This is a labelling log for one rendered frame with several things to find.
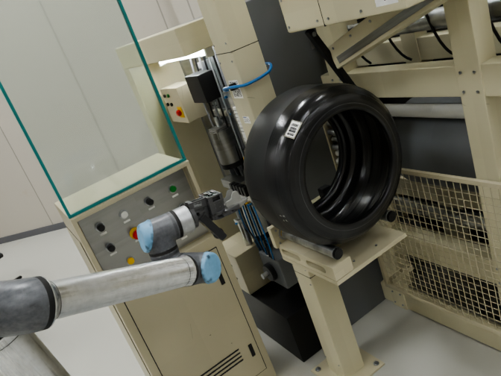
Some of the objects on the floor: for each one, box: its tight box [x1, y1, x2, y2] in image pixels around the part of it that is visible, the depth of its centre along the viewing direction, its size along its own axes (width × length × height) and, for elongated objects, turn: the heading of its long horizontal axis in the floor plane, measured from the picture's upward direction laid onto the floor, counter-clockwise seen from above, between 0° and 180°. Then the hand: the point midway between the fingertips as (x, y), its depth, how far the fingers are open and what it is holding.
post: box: [197, 0, 364, 376], centre depth 208 cm, size 13×13×250 cm
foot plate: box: [311, 348, 385, 376], centre depth 250 cm, size 27×27×2 cm
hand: (244, 201), depth 166 cm, fingers closed
